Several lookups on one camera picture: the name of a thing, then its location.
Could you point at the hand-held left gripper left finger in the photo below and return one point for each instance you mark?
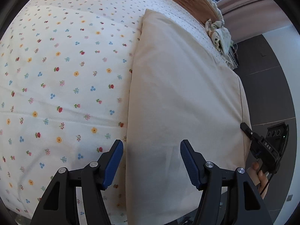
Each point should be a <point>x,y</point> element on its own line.
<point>112,166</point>

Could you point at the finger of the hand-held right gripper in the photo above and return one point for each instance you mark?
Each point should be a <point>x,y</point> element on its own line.
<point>248,131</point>

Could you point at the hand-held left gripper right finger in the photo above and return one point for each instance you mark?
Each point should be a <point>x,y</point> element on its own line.
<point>191,166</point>

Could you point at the cream pillowcase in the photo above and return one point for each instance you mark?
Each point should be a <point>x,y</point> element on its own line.
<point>182,86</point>

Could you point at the person's right hand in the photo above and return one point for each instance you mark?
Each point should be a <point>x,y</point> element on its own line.
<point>260,180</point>

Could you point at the grey floor socket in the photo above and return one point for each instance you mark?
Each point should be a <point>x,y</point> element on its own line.
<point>290,197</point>

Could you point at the crumpled pale patterned cloth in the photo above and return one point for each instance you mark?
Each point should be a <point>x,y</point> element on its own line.
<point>220,36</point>

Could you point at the floral bedsheet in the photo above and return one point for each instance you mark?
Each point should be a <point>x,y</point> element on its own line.
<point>70,75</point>

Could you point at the pink curtain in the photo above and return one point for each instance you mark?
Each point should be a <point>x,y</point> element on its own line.
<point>253,16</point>

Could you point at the pale rumpled quilt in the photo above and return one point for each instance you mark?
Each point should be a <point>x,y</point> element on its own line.
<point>214,4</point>

